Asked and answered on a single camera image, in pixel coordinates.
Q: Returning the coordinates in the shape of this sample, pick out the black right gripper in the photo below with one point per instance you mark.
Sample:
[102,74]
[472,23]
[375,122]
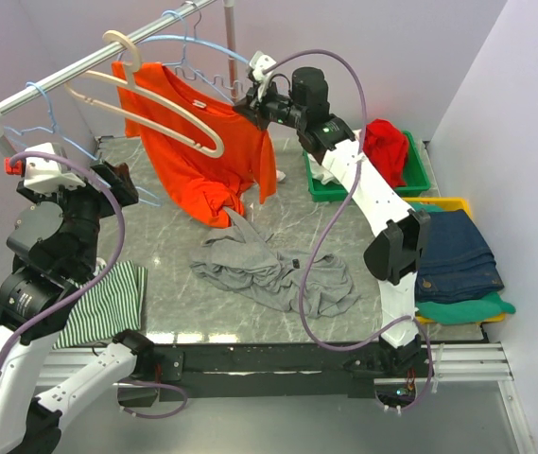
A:
[251,108]

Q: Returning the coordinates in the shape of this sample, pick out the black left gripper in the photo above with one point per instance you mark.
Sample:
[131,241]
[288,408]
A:
[120,191]

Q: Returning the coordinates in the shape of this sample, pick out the light blue wire hanger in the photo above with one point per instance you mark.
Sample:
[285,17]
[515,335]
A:
[221,75]

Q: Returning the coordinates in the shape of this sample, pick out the light blue hanger of red shirt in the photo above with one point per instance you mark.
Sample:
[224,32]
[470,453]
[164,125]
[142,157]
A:
[53,129]

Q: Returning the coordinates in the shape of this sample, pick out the orange t shirt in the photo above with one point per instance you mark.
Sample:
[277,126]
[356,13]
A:
[204,187]

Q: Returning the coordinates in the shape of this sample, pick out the white t shirt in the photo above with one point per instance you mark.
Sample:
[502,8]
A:
[318,172]

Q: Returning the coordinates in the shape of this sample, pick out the red t shirt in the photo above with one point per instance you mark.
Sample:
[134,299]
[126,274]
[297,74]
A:
[387,149]

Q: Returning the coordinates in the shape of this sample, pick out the grey adidas t shirt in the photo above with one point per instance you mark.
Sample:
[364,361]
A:
[239,259]

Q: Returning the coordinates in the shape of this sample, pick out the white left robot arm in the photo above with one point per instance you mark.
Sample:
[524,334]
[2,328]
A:
[54,245]

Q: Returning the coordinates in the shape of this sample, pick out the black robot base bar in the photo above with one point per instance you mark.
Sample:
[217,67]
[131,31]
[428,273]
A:
[204,370]

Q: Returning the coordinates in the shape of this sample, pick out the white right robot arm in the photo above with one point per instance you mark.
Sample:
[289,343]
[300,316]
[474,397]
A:
[400,233]

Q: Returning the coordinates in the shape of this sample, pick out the green white striped cloth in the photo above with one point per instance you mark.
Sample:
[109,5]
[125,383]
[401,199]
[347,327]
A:
[113,305]

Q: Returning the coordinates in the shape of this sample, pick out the silver clothes rack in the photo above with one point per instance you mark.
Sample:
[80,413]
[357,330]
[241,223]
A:
[116,43]

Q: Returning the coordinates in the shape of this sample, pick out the green plastic bin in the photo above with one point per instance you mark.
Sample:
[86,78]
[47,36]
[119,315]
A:
[414,176]

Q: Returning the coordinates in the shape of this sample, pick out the yellow plastic bin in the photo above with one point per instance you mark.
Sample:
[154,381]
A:
[457,203]

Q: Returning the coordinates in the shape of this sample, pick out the blue denim jeans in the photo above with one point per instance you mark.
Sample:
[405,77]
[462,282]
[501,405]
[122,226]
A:
[457,264]

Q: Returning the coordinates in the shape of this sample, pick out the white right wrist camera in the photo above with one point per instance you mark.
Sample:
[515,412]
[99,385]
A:
[261,65]

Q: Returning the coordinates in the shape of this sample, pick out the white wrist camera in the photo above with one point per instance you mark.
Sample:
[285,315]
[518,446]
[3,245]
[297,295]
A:
[261,65]
[44,176]

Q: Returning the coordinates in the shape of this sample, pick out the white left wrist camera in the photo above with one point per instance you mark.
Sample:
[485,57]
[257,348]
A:
[44,176]

